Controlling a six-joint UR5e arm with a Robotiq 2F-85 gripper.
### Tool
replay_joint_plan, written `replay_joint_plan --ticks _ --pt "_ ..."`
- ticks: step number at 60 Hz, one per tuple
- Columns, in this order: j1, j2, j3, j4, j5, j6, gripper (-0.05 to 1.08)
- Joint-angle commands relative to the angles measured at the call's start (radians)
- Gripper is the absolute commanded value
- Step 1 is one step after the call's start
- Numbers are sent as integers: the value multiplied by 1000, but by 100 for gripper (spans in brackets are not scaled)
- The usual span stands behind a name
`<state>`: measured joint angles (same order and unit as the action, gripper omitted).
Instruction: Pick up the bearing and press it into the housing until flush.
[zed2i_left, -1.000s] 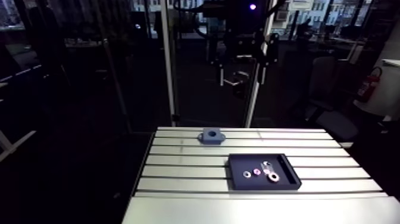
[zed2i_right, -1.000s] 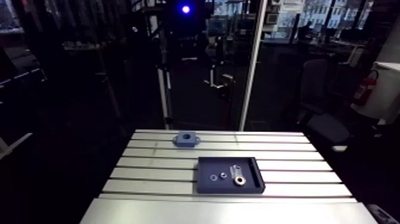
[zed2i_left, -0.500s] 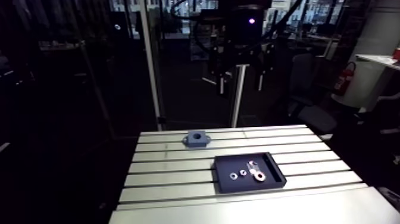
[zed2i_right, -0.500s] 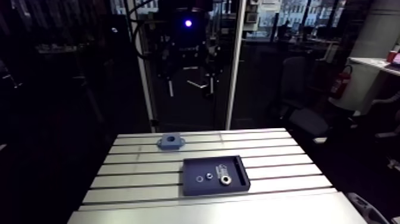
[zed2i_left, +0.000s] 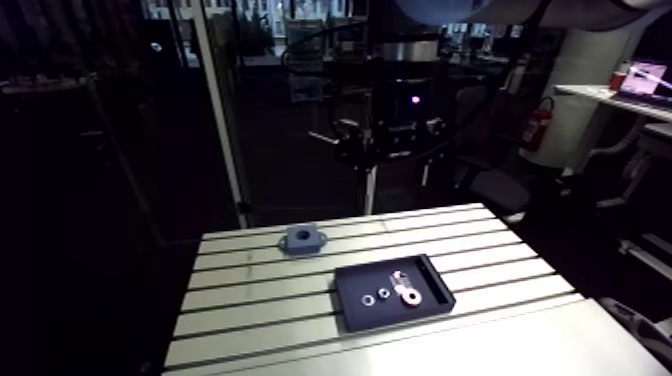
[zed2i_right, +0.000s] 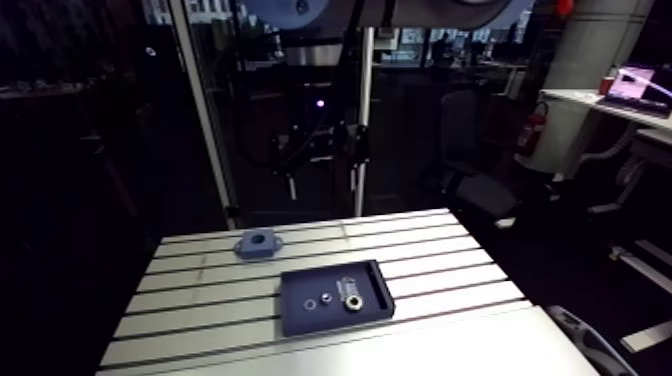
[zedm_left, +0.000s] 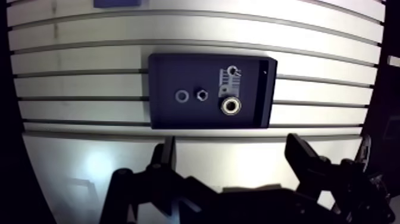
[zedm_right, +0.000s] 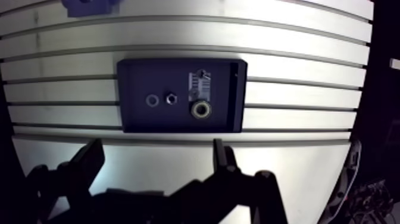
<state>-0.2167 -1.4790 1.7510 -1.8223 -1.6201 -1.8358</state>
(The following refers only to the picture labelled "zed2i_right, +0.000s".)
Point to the red cup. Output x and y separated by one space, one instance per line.
607 85

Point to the slanted aluminium frame post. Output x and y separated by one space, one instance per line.
202 110

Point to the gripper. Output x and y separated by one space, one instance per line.
336 140

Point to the dark blue-grey tray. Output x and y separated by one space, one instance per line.
315 286

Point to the pale holed curved strip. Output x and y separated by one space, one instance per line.
588 336

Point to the dark office chair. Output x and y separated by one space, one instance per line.
485 194

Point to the open laptop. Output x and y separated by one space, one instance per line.
638 86

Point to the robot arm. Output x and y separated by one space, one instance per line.
286 13

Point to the dark blue-grey housing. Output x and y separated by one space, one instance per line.
255 246

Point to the small steel bearing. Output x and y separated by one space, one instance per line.
326 297

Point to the red fire extinguisher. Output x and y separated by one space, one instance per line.
530 128

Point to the white round column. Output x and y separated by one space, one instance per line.
582 58

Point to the white desk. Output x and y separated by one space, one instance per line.
577 97

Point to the white upright post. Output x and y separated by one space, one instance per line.
366 78

